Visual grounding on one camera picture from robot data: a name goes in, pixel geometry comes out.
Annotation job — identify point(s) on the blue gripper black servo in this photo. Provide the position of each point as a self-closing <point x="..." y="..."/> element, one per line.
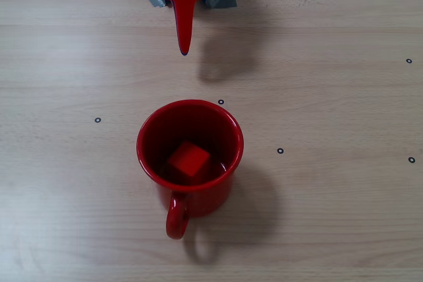
<point x="184" y="1"/>

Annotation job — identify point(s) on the red cube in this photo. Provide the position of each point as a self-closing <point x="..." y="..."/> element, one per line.
<point x="188" y="160"/>

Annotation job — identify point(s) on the red enamel mug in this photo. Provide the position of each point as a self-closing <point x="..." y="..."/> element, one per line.
<point x="198" y="202"/>

